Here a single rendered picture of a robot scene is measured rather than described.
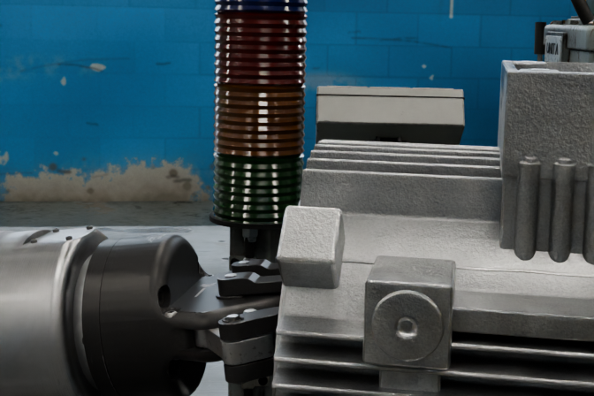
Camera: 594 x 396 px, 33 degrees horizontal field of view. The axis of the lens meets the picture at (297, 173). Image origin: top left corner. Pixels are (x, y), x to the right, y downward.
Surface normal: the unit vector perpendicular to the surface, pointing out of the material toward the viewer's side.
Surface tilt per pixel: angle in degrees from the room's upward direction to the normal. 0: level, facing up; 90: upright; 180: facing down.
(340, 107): 55
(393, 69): 90
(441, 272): 0
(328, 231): 45
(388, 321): 90
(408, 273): 0
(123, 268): 39
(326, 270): 135
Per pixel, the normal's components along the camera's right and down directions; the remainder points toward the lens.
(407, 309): -0.18, 0.14
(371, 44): 0.13, 0.15
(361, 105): 0.00, -0.45
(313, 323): 0.02, -0.98
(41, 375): -0.14, 0.39
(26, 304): -0.21, -0.30
